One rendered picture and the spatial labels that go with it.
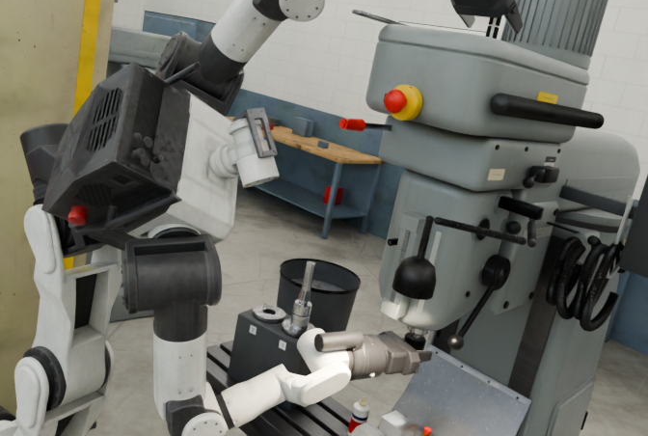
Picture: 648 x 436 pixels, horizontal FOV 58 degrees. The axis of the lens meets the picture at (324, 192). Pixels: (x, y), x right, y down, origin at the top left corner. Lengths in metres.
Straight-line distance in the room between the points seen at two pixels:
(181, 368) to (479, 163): 0.62
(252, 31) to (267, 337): 0.82
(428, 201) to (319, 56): 6.29
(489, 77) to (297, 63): 6.71
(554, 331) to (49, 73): 1.97
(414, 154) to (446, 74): 0.20
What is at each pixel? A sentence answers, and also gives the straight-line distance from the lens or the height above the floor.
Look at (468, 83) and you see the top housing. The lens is 0.98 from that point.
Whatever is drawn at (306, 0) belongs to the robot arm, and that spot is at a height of 1.89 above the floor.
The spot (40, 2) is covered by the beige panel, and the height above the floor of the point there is 1.81.
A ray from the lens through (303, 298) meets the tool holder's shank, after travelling 1.53.
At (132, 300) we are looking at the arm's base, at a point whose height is 1.39.
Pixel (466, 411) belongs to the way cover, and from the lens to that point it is 1.70.
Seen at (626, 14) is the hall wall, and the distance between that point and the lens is 5.61.
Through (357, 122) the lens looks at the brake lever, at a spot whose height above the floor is 1.71.
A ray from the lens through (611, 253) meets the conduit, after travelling 1.34.
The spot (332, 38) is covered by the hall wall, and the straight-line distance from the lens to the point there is 7.28.
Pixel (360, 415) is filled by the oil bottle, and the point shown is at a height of 0.99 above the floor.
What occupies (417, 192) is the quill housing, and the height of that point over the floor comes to 1.59.
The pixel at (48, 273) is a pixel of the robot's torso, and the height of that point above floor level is 1.28.
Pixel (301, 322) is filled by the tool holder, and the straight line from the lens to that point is 1.55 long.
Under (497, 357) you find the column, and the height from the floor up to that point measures 1.14.
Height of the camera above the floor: 1.80
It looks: 13 degrees down
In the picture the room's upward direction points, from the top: 11 degrees clockwise
